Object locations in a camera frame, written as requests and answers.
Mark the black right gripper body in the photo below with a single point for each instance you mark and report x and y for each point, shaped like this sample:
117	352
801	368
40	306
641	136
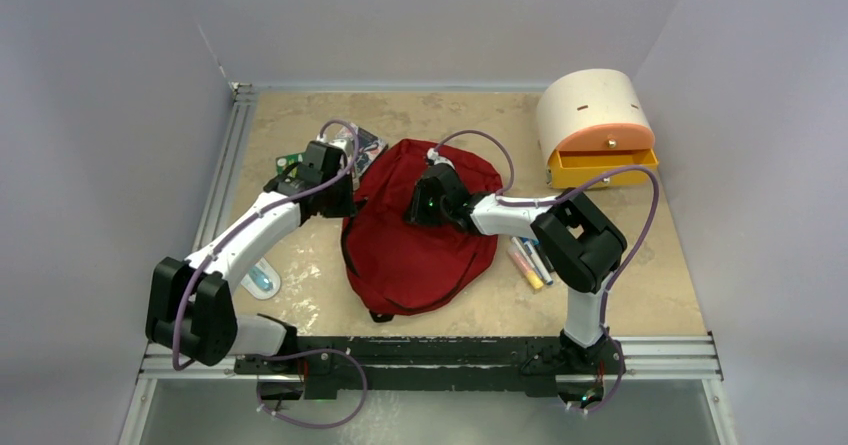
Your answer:
427	210

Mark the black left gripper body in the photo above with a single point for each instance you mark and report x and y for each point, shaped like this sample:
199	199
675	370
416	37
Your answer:
338	202

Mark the green activity book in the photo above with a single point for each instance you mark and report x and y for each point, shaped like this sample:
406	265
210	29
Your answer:
287	164

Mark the red student backpack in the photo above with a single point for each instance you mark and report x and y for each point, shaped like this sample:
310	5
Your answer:
397	268

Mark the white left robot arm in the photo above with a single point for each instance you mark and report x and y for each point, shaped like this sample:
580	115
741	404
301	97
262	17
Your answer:
190	308

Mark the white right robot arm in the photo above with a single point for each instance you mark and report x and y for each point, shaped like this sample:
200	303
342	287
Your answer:
581	243

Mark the floral dark cover book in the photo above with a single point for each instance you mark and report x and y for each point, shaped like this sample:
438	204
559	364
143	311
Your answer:
371	147

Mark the white blue marker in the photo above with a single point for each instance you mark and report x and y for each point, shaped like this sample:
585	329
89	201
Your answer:
529	253

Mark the yellow marker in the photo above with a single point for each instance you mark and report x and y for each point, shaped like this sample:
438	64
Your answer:
526	270

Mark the dark marker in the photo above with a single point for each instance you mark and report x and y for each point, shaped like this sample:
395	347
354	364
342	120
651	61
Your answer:
542	256

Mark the white blue oval case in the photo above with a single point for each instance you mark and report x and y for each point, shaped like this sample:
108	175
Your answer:
262	281

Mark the cream rounded drawer cabinet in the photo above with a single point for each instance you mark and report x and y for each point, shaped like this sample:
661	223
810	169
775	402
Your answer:
589	97

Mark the orange upper drawer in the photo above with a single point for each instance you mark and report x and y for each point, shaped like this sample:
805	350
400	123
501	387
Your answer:
610	137

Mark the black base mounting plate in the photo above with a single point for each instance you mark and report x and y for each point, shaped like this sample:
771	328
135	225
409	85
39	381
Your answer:
538	366

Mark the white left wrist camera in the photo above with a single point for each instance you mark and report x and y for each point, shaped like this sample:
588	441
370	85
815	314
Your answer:
345	142

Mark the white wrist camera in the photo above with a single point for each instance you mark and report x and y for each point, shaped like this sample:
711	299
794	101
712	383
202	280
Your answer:
345	142
434	158

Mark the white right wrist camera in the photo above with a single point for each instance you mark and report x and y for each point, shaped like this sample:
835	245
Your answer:
434	158

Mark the aluminium frame rails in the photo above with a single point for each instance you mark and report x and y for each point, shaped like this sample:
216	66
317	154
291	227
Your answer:
673	392

